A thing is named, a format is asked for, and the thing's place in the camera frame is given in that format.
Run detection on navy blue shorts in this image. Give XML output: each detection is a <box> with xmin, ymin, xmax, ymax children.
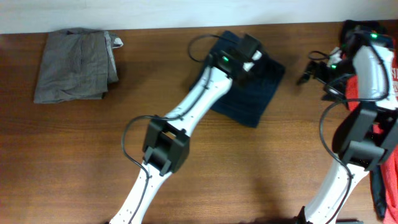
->
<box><xmin>188</xmin><ymin>30</ymin><xmax>285</xmax><ymax>128</ymax></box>

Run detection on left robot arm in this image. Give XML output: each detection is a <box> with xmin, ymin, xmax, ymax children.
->
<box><xmin>109</xmin><ymin>34</ymin><xmax>263</xmax><ymax>224</ymax></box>

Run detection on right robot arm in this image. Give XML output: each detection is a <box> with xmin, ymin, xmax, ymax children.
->
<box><xmin>294</xmin><ymin>26</ymin><xmax>397</xmax><ymax>223</ymax></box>

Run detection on black garment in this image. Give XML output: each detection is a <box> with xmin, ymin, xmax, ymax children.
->
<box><xmin>340</xmin><ymin>20</ymin><xmax>388</xmax><ymax>221</ymax></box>

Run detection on red t-shirt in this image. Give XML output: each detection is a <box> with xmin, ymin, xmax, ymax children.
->
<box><xmin>345</xmin><ymin>46</ymin><xmax>398</xmax><ymax>224</ymax></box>

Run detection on grey folded shorts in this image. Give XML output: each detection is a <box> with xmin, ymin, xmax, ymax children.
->
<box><xmin>34</xmin><ymin>28</ymin><xmax>124</xmax><ymax>104</ymax></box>

